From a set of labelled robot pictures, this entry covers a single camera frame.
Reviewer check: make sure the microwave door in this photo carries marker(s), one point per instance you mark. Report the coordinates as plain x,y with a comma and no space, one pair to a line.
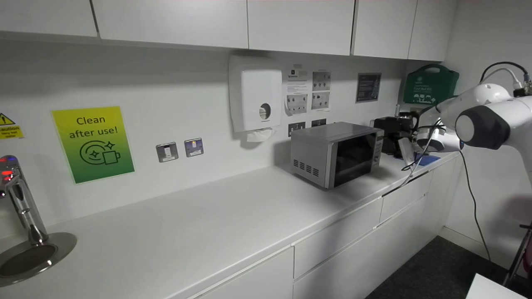
353,160

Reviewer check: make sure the row of white wall cabinets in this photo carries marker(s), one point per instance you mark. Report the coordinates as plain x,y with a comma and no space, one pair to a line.
249,23

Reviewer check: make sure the silver microwave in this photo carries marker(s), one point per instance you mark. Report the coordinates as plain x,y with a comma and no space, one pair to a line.
316,149

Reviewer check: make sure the white table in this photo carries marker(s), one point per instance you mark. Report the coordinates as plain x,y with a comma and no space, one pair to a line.
492,288

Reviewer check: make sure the dark wall socket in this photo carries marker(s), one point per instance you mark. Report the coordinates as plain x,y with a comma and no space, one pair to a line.
296,128

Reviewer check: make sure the yellow caution sign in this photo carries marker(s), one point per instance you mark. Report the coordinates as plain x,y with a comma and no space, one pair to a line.
9,128

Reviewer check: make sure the chrome tap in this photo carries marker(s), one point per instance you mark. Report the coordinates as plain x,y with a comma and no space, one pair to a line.
23,203

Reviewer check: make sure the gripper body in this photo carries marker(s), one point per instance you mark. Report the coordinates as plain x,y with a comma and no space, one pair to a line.
399,126

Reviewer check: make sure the blue cloth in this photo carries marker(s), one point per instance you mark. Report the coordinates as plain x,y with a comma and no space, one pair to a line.
430,160

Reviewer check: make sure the white paper towel dispenser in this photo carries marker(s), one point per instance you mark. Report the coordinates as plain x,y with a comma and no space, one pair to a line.
254,97

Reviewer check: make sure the white wall cabinet door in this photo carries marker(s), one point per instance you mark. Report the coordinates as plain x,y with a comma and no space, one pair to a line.
384,27
170,20
432,29
301,25

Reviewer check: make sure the white drawer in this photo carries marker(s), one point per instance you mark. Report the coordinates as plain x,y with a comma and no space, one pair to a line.
336,236
407,193

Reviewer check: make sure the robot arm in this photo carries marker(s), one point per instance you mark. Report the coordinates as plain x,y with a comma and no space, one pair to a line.
490,120

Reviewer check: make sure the white paper notice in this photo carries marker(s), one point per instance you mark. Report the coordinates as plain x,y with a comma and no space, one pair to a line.
321,90
296,91

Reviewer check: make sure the white paper towel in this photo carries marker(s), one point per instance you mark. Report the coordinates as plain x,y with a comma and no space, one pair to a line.
259,134

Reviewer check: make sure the green and yellow sign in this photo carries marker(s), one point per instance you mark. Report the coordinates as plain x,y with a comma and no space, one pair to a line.
93,145

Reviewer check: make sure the round steel drain tray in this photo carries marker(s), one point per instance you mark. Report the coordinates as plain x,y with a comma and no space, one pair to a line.
29,259

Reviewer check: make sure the green first aid kit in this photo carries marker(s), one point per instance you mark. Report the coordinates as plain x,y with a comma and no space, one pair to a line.
430,85

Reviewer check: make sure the dark wall switch plate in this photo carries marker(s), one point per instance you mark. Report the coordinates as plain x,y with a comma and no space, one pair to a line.
318,122

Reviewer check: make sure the dark framed notice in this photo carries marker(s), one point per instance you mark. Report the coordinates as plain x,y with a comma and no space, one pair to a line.
368,87

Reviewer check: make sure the silver wall socket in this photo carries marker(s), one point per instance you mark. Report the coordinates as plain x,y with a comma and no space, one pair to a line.
193,147
167,152

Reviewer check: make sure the stand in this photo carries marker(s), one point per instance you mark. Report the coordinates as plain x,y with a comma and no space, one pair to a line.
517,253

